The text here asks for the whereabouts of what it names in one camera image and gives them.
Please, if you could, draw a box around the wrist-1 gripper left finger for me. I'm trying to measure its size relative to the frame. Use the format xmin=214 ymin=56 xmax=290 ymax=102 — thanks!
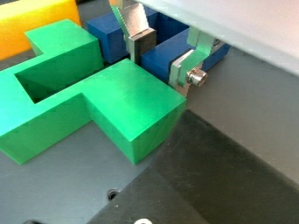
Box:
xmin=108 ymin=0 xmax=156 ymax=64

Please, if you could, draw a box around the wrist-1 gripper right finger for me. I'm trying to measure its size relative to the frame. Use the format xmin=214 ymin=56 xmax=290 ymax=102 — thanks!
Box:
xmin=168 ymin=27 xmax=222 ymax=96

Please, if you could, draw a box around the blue U-shaped block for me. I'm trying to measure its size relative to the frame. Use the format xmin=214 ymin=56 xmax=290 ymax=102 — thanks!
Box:
xmin=86 ymin=7 xmax=229 ymax=86

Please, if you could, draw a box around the black angled fixture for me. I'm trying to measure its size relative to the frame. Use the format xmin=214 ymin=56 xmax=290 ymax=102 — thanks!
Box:
xmin=88 ymin=111 xmax=299 ymax=224

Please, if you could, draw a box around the green zigzag block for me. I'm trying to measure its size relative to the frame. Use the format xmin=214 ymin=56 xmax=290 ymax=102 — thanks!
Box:
xmin=0 ymin=19 xmax=185 ymax=164

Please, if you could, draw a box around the yellow long block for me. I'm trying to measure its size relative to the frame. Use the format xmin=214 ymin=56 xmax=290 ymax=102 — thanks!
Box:
xmin=0 ymin=0 xmax=80 ymax=60

